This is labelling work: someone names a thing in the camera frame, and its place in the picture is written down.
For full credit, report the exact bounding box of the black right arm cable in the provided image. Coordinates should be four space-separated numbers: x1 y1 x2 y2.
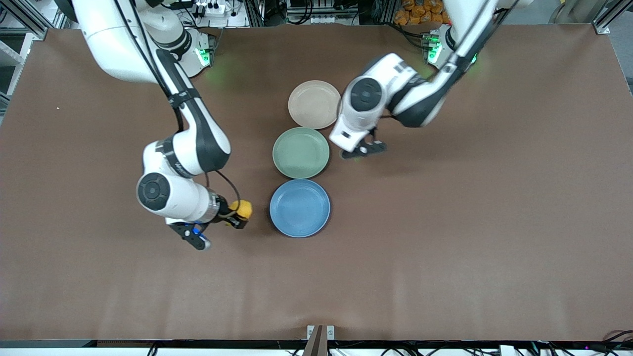
114 0 243 208

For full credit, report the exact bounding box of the blue round plate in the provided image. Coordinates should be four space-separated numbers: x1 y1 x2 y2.
270 179 331 238

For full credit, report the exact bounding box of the green round plate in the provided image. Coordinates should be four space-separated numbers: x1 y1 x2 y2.
272 127 330 179

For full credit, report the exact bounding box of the beige round plate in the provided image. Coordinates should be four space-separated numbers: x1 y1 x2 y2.
288 80 342 130

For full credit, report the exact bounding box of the metal bracket with post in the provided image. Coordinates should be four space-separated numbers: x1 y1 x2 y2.
303 325 336 356

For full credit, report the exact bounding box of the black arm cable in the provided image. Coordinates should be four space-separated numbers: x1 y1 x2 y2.
381 0 520 122
114 0 243 208

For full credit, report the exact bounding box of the aluminium frame profile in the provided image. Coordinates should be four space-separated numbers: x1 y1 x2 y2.
591 0 633 35
0 0 50 41

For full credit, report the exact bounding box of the bag of orange items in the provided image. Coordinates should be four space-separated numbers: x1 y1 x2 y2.
394 0 449 25

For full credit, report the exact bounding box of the white power strip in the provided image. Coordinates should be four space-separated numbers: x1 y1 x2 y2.
194 1 234 18

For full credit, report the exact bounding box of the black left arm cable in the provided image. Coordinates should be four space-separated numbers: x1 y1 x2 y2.
381 0 520 122

